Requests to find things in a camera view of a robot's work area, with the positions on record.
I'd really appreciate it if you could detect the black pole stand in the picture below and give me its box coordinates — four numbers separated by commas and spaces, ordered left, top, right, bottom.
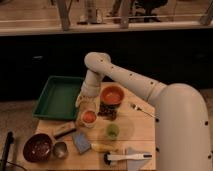
0, 132, 14, 171

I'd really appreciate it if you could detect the orange ceramic bowl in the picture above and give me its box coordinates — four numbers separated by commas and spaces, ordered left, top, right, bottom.
100, 86, 124, 105

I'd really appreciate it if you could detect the green plastic cup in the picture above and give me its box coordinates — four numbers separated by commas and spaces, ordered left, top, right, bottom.
106, 124, 119, 140

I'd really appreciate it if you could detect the blue sponge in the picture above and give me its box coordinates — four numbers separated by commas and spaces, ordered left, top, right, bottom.
72, 132, 91, 154

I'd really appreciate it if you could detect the silver fork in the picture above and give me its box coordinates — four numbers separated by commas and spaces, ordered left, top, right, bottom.
129, 102, 156, 118

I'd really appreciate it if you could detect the black office chair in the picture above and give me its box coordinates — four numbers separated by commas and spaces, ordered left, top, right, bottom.
130, 0, 168, 23

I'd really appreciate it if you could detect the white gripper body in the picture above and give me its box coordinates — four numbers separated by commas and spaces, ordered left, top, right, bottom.
75, 94, 96, 111

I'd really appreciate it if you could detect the grey folded cloth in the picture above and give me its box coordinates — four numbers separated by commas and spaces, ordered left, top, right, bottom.
125, 147, 145, 171

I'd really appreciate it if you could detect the green plastic tray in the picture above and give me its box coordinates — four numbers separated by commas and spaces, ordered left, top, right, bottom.
33, 76, 83, 121

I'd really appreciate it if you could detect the white paper cup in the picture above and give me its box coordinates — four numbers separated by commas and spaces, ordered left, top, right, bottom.
81, 110, 97, 128

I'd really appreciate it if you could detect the dark brown bowl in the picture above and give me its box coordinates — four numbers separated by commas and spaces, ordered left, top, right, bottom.
23, 133, 52, 163

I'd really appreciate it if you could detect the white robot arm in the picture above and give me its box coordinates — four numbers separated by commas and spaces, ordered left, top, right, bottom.
79, 52, 213, 171

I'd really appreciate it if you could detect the red apple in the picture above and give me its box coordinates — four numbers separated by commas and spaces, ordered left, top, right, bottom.
83, 111, 96, 123

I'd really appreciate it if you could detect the white dish brush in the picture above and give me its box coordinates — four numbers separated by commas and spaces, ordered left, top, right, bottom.
104, 153, 152, 165

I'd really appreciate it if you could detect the small metal cup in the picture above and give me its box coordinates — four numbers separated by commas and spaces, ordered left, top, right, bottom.
53, 142, 68, 159

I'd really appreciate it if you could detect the wooden block eraser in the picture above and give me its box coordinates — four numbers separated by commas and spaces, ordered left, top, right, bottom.
53, 122, 76, 139

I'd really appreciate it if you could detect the dark grape bunch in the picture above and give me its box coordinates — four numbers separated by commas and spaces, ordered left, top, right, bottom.
98, 102, 117, 121

